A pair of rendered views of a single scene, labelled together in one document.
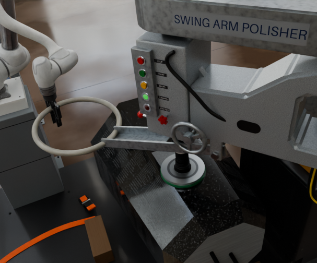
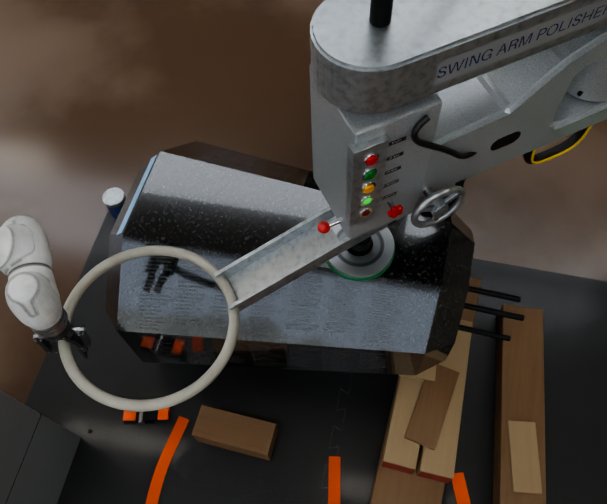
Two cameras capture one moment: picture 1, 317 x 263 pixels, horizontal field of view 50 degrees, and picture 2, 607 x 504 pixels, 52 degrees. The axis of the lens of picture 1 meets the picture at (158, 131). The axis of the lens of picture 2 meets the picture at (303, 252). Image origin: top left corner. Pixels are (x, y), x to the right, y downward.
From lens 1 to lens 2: 117 cm
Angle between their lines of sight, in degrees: 40
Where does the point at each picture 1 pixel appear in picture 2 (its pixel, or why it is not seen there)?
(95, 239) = (239, 436)
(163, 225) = (401, 329)
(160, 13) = (414, 77)
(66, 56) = (33, 237)
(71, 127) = not seen: outside the picture
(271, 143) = (529, 140)
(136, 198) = (318, 333)
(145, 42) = (374, 129)
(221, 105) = (475, 138)
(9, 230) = not seen: outside the picture
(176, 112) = (407, 188)
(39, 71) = (44, 303)
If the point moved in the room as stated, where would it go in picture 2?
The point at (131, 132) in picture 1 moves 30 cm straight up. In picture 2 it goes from (253, 260) to (240, 203)
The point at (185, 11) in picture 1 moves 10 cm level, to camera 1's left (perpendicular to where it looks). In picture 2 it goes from (459, 56) to (435, 92)
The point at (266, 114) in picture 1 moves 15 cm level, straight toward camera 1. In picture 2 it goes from (532, 114) to (582, 155)
